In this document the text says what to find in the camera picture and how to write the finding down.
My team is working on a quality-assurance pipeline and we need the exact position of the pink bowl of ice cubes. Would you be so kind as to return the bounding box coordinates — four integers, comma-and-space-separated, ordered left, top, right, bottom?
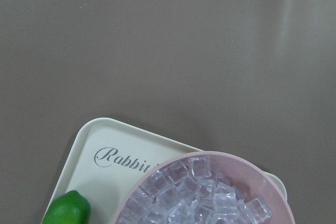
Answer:
114, 152, 295, 223

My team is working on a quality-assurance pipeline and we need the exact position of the cream rabbit tray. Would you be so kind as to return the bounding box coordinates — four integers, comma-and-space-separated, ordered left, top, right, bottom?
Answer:
40, 116, 286, 224

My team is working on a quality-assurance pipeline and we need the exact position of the green lime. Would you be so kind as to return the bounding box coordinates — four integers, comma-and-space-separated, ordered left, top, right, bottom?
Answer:
41, 190, 91, 223

